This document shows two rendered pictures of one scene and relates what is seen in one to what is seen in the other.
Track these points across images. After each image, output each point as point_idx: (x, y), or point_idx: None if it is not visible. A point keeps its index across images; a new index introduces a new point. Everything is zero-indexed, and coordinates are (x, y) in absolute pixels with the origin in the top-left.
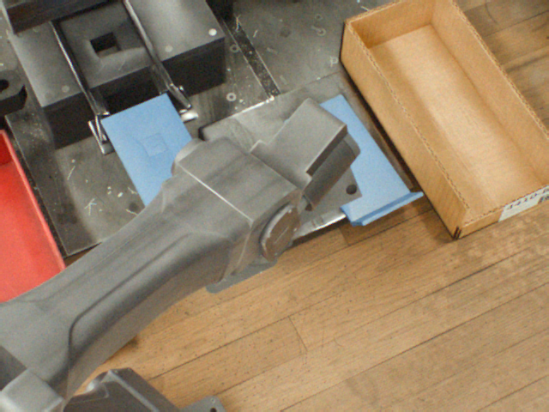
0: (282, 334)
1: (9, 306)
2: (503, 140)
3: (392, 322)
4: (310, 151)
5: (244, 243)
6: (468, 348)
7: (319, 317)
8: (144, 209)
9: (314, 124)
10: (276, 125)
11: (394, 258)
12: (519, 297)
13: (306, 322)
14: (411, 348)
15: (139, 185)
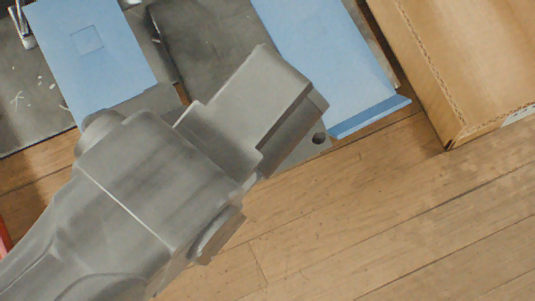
0: (240, 263)
1: None
2: (510, 25)
3: (368, 251)
4: (262, 119)
5: (163, 272)
6: (455, 284)
7: (283, 243)
8: (25, 236)
9: (267, 81)
10: (240, 4)
11: (373, 172)
12: (518, 222)
13: (267, 248)
14: (388, 283)
15: (67, 93)
